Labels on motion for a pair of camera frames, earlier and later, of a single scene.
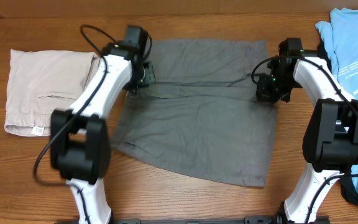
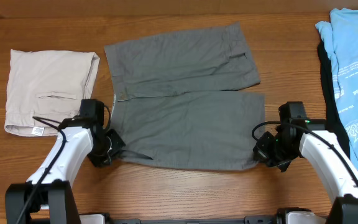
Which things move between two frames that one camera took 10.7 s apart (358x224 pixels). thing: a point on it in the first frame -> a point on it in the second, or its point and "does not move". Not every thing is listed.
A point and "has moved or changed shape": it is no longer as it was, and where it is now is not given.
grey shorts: (202, 116) has moved or changed shape
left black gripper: (132, 85) -> (99, 160)
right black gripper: (264, 94) -> (260, 150)
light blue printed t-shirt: (352, 35) does not move
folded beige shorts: (39, 82) does not move
